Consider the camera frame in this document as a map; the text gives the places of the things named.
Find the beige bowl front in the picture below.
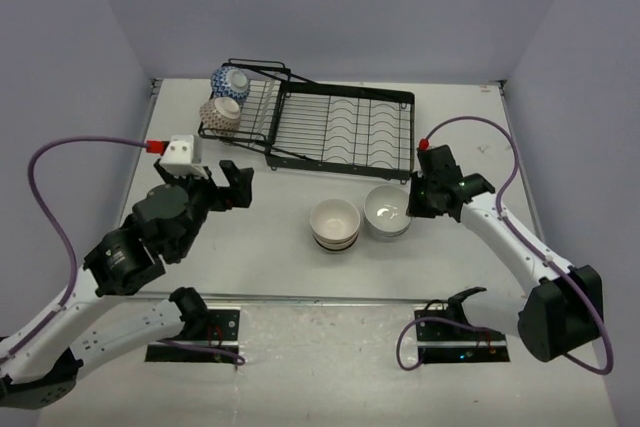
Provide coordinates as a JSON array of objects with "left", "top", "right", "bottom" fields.
[{"left": 313, "top": 233, "right": 359, "bottom": 248}]

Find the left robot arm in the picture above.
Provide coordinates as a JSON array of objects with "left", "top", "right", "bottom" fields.
[{"left": 1, "top": 160, "right": 254, "bottom": 410}]

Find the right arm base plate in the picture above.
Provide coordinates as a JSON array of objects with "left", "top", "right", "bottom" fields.
[{"left": 413, "top": 302, "right": 511, "bottom": 364}]

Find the beige bowl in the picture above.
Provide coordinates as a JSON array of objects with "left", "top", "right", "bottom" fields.
[
  {"left": 313, "top": 233, "right": 359, "bottom": 248},
  {"left": 309, "top": 199, "right": 361, "bottom": 243}
]

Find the black bowl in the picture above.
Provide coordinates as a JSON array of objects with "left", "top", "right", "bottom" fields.
[{"left": 319, "top": 245, "right": 353, "bottom": 254}]

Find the blue zigzag patterned bowl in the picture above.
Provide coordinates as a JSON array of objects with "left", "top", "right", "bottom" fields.
[{"left": 210, "top": 66, "right": 250, "bottom": 103}]

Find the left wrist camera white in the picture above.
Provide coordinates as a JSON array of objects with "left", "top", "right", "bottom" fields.
[{"left": 159, "top": 135, "right": 206, "bottom": 178}]

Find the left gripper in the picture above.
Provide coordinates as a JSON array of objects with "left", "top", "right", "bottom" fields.
[{"left": 156, "top": 157, "right": 254, "bottom": 259}]

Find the black wire dish rack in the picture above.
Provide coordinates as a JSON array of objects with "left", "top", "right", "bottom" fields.
[{"left": 198, "top": 59, "right": 415, "bottom": 183}]

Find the brown floral patterned bowl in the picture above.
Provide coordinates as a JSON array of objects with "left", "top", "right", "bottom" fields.
[{"left": 199, "top": 97, "right": 241, "bottom": 137}]

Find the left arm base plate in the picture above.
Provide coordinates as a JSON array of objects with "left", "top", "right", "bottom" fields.
[{"left": 144, "top": 306, "right": 242, "bottom": 367}]

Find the light blue bowl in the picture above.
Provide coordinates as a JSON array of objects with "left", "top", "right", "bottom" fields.
[
  {"left": 366, "top": 223, "right": 410, "bottom": 236},
  {"left": 371, "top": 234, "right": 403, "bottom": 243},
  {"left": 363, "top": 185, "right": 411, "bottom": 232}
]

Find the light blue bowl front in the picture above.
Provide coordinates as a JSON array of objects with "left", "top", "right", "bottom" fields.
[{"left": 371, "top": 234, "right": 403, "bottom": 243}]

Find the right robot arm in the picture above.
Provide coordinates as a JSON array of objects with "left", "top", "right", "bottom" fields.
[{"left": 407, "top": 139, "right": 613, "bottom": 374}]

